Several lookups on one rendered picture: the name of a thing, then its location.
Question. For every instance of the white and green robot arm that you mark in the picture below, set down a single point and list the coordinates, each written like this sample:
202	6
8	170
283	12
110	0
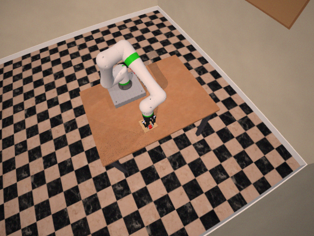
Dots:
109	76

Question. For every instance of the tan square mat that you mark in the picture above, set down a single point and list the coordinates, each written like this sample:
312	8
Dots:
145	129

